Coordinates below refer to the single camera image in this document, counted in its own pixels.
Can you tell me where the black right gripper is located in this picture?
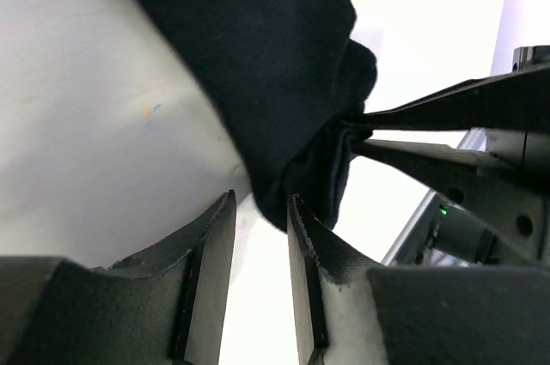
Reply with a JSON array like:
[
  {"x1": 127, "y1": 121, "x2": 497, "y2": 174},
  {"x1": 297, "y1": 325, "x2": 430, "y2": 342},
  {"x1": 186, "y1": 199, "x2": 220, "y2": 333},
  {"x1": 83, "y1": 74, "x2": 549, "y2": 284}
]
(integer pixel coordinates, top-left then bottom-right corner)
[{"x1": 345, "y1": 64, "x2": 549, "y2": 265}]

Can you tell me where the aluminium frame rail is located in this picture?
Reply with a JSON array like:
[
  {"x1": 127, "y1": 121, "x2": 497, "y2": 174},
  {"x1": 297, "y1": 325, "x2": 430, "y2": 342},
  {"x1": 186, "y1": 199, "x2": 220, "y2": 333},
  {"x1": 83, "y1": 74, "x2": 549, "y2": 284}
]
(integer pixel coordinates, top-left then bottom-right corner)
[{"x1": 382, "y1": 129, "x2": 486, "y2": 265}]

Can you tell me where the black sock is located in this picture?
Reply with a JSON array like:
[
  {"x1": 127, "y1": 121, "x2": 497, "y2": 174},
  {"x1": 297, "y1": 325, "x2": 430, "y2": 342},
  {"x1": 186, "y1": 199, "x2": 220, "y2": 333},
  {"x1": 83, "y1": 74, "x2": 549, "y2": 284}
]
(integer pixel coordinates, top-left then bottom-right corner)
[{"x1": 137, "y1": 0, "x2": 377, "y2": 228}]

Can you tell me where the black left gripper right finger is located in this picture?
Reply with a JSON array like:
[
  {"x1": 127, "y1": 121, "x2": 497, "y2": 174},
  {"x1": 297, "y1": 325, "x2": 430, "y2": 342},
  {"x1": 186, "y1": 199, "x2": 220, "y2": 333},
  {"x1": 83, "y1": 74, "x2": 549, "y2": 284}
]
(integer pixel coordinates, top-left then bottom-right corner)
[{"x1": 287, "y1": 195, "x2": 382, "y2": 364}]

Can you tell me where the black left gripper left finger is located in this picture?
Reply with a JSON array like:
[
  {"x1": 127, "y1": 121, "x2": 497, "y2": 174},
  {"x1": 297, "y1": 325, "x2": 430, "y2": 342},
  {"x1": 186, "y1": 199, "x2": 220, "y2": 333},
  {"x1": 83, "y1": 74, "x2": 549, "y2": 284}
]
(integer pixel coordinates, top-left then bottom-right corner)
[{"x1": 92, "y1": 192, "x2": 236, "y2": 361}]

